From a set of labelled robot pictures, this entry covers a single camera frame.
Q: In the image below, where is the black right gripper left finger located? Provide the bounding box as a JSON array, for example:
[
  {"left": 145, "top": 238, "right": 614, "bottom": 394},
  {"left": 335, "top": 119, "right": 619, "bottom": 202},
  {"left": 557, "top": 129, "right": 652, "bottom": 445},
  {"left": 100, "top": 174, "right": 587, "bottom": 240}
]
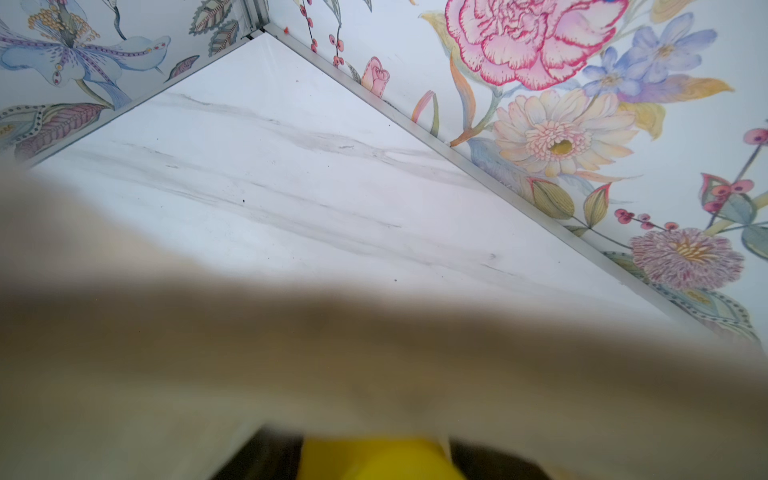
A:
[{"left": 212, "top": 428, "right": 304, "bottom": 480}]

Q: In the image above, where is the orange bottle yellow cap front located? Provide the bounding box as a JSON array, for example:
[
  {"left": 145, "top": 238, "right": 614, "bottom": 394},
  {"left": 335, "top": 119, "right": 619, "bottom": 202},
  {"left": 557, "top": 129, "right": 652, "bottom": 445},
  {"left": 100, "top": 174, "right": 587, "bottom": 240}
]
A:
[{"left": 296, "top": 437, "right": 465, "bottom": 480}]

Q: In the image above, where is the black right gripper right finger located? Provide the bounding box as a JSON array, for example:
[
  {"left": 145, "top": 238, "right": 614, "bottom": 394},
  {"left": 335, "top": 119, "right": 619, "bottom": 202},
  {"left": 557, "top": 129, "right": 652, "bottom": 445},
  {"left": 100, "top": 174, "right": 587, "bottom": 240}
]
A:
[{"left": 449, "top": 439, "right": 550, "bottom": 480}]

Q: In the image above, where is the cream canvas shopping bag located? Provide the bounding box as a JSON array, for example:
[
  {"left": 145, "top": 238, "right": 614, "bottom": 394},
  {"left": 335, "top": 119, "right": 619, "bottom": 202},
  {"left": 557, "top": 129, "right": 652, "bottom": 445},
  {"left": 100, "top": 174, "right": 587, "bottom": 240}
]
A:
[{"left": 1, "top": 166, "right": 767, "bottom": 479}]

